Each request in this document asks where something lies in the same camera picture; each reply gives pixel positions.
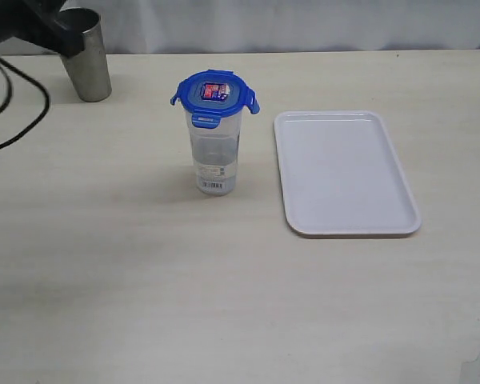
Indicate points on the white rectangular plastic tray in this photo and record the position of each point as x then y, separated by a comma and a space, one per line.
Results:
341, 177

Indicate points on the clear plastic tall container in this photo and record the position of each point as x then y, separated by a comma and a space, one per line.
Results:
214, 145

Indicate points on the stainless steel cup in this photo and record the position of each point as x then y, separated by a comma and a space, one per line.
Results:
88, 70

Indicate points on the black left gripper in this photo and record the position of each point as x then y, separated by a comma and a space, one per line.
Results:
36, 22

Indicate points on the blue plastic snap lid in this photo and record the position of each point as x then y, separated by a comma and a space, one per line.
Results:
212, 95

